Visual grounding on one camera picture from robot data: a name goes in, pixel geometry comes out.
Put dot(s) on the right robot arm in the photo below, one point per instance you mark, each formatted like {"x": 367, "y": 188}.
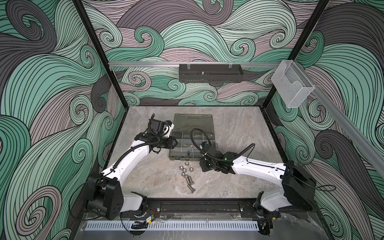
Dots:
{"x": 296, "y": 187}

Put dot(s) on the silver bolt in pile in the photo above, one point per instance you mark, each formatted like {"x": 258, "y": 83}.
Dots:
{"x": 189, "y": 180}

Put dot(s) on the black wall tray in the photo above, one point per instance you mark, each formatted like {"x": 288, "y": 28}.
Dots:
{"x": 212, "y": 74}

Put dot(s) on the clear plastic wall holder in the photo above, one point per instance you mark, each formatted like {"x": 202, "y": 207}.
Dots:
{"x": 292, "y": 83}

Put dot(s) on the aluminium wall rail right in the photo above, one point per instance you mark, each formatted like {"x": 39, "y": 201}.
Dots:
{"x": 339, "y": 104}

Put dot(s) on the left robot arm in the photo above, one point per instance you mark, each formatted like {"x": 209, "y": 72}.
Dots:
{"x": 103, "y": 192}

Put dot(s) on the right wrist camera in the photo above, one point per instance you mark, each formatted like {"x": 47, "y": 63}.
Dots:
{"x": 208, "y": 149}

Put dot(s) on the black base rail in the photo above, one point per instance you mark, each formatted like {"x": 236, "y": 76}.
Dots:
{"x": 246, "y": 207}

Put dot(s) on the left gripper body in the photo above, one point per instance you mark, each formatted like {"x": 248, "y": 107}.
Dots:
{"x": 166, "y": 142}

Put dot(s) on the white slotted cable duct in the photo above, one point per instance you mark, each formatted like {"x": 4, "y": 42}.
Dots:
{"x": 175, "y": 226}

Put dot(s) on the aluminium wall rail back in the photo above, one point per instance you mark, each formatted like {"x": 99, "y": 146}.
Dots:
{"x": 166, "y": 64}

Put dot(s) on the grey plastic organizer box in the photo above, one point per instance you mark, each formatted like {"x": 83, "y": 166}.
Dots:
{"x": 191, "y": 128}

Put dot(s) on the aluminium wall rail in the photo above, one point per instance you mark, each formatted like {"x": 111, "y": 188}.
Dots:
{"x": 166, "y": 64}
{"x": 339, "y": 104}

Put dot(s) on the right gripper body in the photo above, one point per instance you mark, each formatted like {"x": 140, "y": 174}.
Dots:
{"x": 206, "y": 166}

